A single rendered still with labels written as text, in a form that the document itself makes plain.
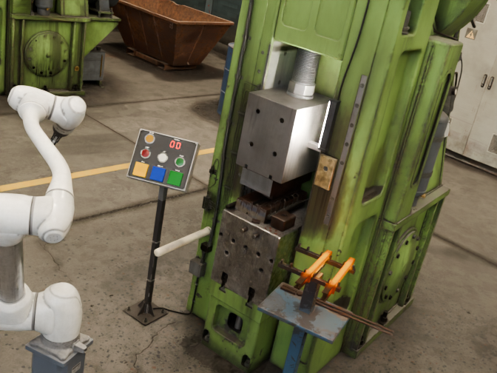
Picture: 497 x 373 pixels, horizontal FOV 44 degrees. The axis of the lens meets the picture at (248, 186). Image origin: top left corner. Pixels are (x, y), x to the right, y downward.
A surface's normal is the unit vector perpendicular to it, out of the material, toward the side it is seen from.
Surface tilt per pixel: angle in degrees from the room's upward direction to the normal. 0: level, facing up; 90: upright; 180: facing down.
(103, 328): 0
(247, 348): 90
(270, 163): 90
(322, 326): 0
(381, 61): 90
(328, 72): 90
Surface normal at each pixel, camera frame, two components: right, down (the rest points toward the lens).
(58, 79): 0.62, 0.41
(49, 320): 0.15, 0.32
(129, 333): 0.18, -0.90
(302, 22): -0.58, 0.22
